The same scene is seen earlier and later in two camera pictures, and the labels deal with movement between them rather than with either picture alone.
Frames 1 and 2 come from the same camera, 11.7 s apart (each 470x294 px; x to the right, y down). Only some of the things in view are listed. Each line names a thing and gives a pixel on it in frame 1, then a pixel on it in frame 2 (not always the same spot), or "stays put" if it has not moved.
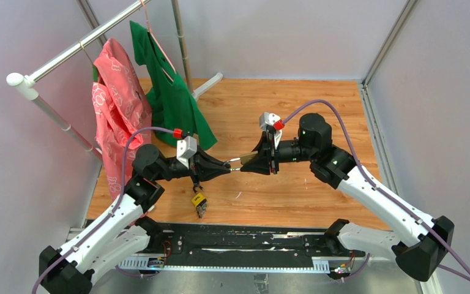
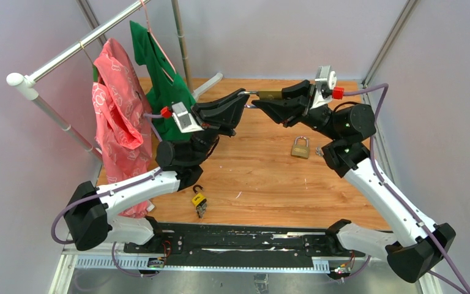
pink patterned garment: [122, 106] stays put
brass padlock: [243, 160] -> [273, 94]
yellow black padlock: [200, 201] stays put
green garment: [172, 105] stays put
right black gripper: [261, 165] -> [287, 109]
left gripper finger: [206, 171] -> [224, 117]
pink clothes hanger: [161, 49] stays put
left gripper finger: [212, 161] -> [232, 104]
